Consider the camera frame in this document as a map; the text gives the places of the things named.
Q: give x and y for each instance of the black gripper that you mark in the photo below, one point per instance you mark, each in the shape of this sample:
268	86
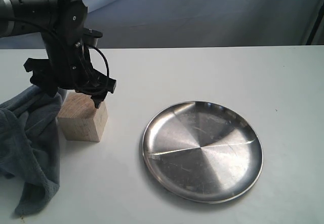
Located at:
69	67

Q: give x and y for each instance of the wooden cube block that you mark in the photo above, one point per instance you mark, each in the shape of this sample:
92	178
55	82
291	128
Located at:
80	120

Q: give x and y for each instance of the grey fluffy towel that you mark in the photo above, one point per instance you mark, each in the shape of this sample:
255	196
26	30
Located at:
30	146

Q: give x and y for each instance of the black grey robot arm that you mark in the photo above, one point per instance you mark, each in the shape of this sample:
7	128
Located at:
67	43

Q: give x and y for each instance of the blue-grey backdrop cloth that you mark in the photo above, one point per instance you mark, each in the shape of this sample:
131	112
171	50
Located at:
201	23

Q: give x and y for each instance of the round stainless steel plate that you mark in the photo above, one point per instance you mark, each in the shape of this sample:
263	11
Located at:
202	152

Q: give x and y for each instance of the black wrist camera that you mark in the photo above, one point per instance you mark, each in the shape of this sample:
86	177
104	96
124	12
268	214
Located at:
91	37

